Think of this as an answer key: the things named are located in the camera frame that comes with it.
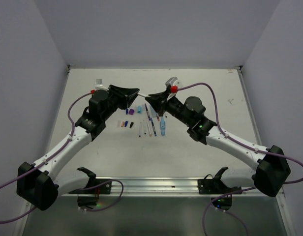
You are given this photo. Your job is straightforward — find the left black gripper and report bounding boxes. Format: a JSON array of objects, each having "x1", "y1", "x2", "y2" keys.
[{"x1": 101, "y1": 84, "x2": 139, "y2": 120}]

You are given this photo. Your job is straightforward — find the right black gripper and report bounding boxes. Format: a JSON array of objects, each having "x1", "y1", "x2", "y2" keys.
[{"x1": 146, "y1": 88, "x2": 192, "y2": 126}]

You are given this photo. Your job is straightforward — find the light blue highlighter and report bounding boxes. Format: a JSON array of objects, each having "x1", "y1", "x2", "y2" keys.
[{"x1": 150, "y1": 105, "x2": 157, "y2": 118}]

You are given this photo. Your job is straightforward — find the purple ink gel pen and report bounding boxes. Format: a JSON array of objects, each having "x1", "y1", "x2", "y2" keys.
[{"x1": 144, "y1": 103, "x2": 152, "y2": 121}]

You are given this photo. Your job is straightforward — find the purple marker cap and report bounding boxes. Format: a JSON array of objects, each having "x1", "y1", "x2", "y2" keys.
[{"x1": 128, "y1": 109, "x2": 135, "y2": 115}]

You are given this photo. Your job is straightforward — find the light blue highlighter cap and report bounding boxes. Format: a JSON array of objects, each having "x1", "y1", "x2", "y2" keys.
[{"x1": 137, "y1": 106, "x2": 142, "y2": 114}]

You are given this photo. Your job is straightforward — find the light blue correction tape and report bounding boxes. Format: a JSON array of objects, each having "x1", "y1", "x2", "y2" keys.
[{"x1": 160, "y1": 117, "x2": 166, "y2": 136}]

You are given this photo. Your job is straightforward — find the blue ink gel pen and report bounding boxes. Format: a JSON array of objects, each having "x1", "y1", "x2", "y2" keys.
[{"x1": 150, "y1": 118, "x2": 157, "y2": 137}]

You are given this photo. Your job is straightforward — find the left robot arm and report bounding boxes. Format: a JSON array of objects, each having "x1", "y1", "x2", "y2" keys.
[{"x1": 16, "y1": 85, "x2": 140, "y2": 210}]

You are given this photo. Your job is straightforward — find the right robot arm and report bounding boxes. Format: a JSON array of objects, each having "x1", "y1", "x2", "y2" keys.
[{"x1": 145, "y1": 91, "x2": 291, "y2": 197}]

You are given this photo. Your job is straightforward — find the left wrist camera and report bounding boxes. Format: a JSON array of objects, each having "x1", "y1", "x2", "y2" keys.
[{"x1": 95, "y1": 79, "x2": 109, "y2": 91}]

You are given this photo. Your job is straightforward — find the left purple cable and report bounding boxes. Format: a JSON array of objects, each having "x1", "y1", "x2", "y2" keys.
[{"x1": 0, "y1": 88, "x2": 124, "y2": 224}]

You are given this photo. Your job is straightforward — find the purple cable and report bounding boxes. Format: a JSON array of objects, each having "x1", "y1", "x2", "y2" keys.
[
  {"x1": 171, "y1": 82, "x2": 303, "y2": 236},
  {"x1": 0, "y1": 88, "x2": 124, "y2": 224}
]

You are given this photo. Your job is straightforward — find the aluminium front rail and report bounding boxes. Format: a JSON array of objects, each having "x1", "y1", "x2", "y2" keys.
[{"x1": 26, "y1": 176, "x2": 285, "y2": 197}]

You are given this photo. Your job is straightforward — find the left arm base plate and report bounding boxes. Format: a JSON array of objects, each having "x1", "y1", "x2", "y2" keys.
[{"x1": 76, "y1": 178, "x2": 111, "y2": 195}]

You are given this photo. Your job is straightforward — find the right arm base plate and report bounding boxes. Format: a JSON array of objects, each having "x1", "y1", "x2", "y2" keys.
[{"x1": 197, "y1": 178, "x2": 242, "y2": 195}]

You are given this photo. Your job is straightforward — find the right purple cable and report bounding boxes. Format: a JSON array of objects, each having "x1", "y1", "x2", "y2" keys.
[{"x1": 171, "y1": 82, "x2": 303, "y2": 236}]

